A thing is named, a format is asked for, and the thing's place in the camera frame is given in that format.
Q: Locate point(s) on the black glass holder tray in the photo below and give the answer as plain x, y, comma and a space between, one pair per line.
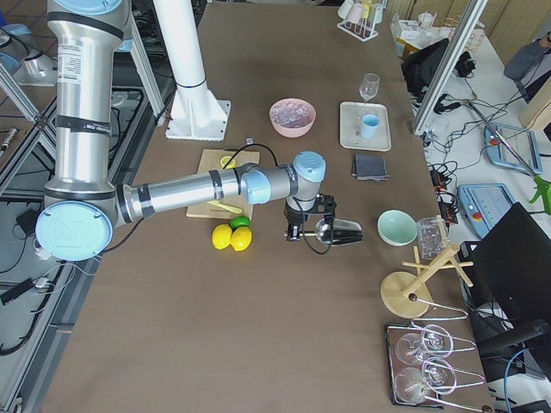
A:
392, 333

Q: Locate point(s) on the green lime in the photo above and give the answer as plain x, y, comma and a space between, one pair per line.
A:
240, 221

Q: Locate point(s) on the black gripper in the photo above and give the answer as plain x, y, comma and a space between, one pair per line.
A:
294, 217

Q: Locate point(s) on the green bowl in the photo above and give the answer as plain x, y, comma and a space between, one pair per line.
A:
397, 228

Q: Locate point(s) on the hanging wine glass upper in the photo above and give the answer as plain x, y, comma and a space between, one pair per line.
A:
419, 344

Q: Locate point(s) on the clear wine glass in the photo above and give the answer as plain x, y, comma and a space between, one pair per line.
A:
369, 86

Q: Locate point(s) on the white wire rack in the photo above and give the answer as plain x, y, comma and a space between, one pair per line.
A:
360, 18

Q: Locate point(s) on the upper yellow lemon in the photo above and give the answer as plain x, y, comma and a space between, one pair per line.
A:
221, 236

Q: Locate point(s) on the half lemon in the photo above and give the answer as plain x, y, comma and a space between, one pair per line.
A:
228, 162

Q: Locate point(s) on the bamboo cutting board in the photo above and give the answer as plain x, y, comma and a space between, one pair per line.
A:
210, 160

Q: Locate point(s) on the light blue cup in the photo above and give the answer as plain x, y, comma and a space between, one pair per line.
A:
369, 126

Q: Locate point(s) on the clear glass jar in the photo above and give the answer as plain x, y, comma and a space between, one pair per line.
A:
432, 237

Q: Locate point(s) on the pink bowl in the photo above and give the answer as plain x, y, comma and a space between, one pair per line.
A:
294, 132

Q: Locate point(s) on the grey folded cloth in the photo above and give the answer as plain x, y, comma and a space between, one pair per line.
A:
369, 168

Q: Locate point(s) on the hanging wine glass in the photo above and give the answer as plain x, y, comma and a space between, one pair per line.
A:
431, 383
419, 344

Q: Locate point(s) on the lower yellow lemon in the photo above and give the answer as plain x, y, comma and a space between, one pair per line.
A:
241, 238

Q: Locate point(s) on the steel ice scoop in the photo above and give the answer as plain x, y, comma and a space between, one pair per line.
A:
339, 232

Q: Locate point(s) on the hanging wine glass lower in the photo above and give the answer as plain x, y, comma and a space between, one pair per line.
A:
431, 383

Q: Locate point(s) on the blue teach pendant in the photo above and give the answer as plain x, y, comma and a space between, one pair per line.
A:
521, 140

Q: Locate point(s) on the yellow lemon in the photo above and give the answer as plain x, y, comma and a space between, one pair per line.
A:
221, 236
241, 238

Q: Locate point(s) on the pile of clear ice cubes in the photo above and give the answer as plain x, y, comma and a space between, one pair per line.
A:
290, 114

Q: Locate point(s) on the wooden cup stand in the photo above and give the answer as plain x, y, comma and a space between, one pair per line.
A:
406, 295

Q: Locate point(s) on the cream rabbit tray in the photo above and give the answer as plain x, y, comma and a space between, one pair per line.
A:
350, 123

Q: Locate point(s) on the yellow plastic knife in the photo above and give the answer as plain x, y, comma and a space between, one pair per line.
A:
229, 208

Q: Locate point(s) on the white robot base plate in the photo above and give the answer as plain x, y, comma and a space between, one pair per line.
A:
203, 119

